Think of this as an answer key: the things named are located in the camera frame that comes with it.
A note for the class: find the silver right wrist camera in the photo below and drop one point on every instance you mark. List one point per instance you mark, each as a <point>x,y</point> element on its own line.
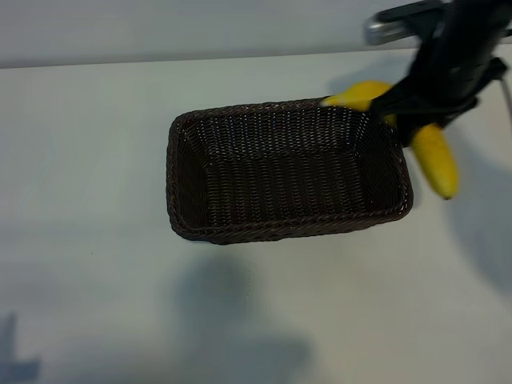
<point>384,30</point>

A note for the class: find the dark brown woven basket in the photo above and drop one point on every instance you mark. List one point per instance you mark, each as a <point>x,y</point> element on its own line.
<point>280,180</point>

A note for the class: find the yellow banana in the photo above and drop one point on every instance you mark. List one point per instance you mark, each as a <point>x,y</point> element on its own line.
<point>436,164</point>

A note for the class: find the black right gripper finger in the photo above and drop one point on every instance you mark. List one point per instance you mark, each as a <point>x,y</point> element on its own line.
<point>407,130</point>
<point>394,102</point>

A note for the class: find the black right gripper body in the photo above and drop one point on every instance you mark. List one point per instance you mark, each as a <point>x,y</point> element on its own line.
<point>456,60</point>

